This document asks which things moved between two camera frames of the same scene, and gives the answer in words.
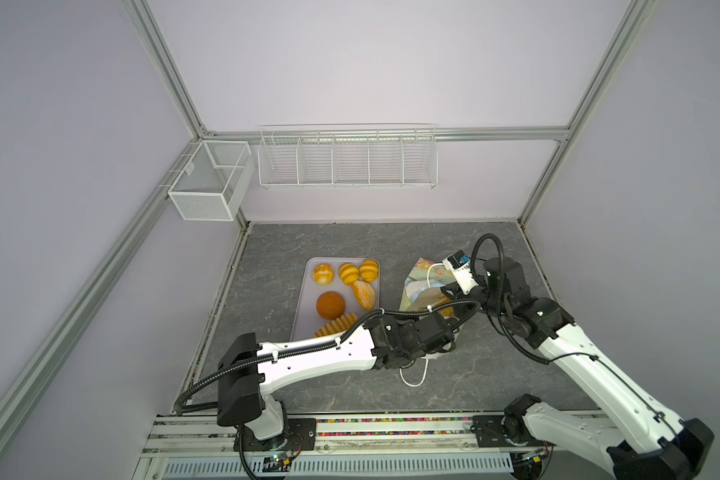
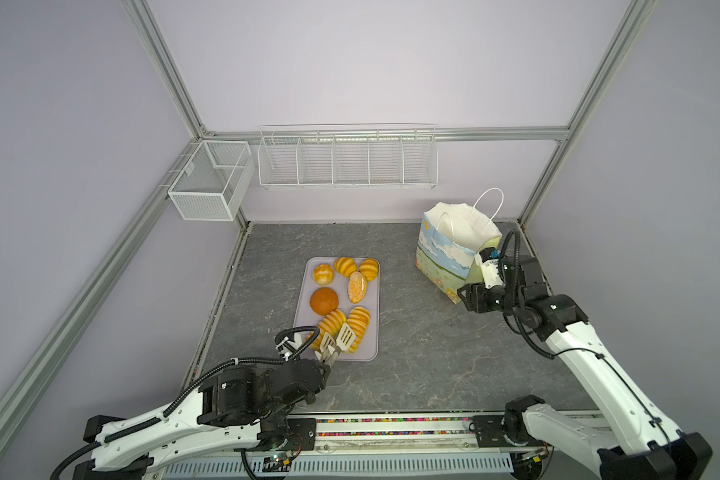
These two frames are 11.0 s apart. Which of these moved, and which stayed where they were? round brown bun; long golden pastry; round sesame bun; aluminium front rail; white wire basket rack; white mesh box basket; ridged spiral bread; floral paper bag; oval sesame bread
Moved: round brown bun; long golden pastry; oval sesame bread; floral paper bag
Stayed: white wire basket rack; ridged spiral bread; round sesame bun; white mesh box basket; aluminium front rail
